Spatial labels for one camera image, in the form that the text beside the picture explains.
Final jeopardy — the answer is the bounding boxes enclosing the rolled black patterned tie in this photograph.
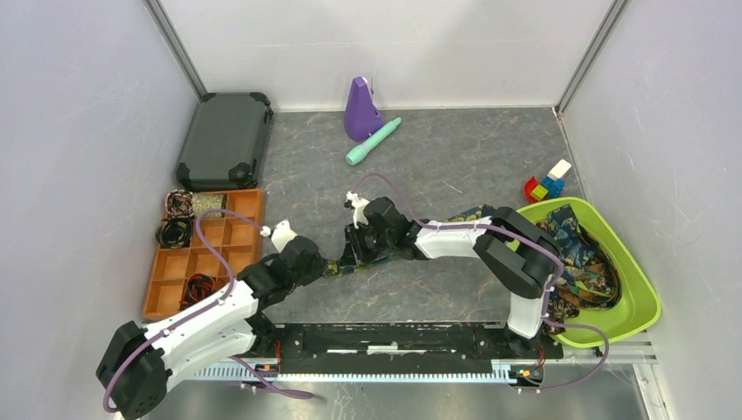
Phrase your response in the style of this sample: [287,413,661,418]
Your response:
[154,218,193,249]

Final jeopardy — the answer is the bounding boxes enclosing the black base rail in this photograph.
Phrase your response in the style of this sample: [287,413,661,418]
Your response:
[242,322,564,376]

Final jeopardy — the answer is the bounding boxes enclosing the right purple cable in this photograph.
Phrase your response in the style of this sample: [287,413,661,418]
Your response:
[353,172,611,396]

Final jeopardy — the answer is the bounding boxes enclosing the purple metronome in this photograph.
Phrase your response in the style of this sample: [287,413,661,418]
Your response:
[344,76,384,143]

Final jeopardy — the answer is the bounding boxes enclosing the purple cable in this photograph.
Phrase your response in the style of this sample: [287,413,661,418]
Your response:
[353,172,611,396]
[102,209,270,414]

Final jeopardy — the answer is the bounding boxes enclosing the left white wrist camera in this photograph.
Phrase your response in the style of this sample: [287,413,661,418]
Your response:
[259,220,298,252]

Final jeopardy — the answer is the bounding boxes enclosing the blue yellow floral tie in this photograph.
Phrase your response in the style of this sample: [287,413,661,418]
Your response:
[322,204,494,278]

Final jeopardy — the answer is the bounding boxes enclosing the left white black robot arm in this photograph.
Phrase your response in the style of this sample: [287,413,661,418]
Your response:
[95,235,326,419]

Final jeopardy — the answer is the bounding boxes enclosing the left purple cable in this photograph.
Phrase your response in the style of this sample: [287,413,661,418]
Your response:
[102,209,270,414]

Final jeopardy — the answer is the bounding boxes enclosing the pile of patterned ties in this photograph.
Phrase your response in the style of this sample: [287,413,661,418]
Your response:
[537,205,622,323]

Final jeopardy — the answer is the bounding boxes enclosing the dark green hard case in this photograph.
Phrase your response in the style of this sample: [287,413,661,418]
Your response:
[174,92,274,192]

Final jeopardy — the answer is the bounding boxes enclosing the orange compartment tray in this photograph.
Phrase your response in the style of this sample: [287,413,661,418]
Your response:
[143,189,265,320]

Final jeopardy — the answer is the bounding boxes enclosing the colourful toy block stack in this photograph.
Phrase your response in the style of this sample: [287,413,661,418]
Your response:
[523,159,572,204]

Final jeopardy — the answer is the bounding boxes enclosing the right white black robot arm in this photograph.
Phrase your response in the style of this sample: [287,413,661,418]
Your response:
[345,192,564,357]

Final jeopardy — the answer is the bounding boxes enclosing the rolled pink brown tie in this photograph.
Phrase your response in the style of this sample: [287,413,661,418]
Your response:
[164,189,195,220]

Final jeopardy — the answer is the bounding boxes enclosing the teal cylindrical pen tool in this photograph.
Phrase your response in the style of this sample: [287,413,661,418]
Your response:
[345,117,403,166]

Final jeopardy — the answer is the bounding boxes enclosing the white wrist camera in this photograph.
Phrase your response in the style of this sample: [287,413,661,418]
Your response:
[259,220,298,252]
[344,191,369,229]

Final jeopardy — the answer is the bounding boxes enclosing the lime green plastic bin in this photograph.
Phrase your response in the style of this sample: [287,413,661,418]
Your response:
[518,197,662,343]

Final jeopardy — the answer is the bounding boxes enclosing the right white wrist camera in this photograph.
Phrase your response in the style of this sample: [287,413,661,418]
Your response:
[344,191,369,229]

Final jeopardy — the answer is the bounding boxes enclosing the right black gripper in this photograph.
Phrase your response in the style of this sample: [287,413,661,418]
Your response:
[339,219,395,266]

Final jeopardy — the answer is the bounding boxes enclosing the rolled orange black tie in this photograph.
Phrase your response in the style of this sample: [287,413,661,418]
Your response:
[179,273,216,311]

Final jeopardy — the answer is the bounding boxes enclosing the rolled olive speckled tie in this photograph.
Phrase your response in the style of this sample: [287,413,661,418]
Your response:
[192,192,227,219]

